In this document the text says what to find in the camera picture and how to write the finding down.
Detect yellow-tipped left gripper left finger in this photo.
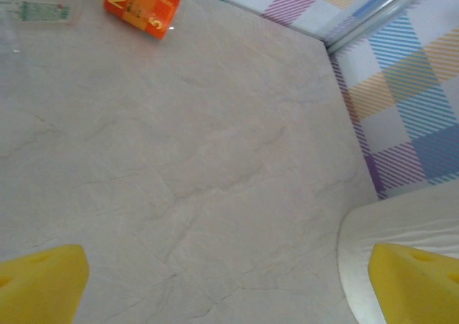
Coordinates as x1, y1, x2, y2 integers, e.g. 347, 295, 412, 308
0, 244, 90, 324

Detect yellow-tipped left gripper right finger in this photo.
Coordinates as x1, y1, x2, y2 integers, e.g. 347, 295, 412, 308
368, 243, 459, 324

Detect white label clear bottle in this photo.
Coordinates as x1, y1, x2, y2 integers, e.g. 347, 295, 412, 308
0, 0, 82, 69

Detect orange small carton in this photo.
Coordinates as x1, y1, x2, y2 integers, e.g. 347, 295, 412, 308
103, 0, 183, 42

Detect white round bin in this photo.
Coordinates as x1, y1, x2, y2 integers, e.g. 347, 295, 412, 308
336, 184, 459, 324

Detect aluminium frame post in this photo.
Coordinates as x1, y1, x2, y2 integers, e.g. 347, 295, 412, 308
324, 0, 435, 54

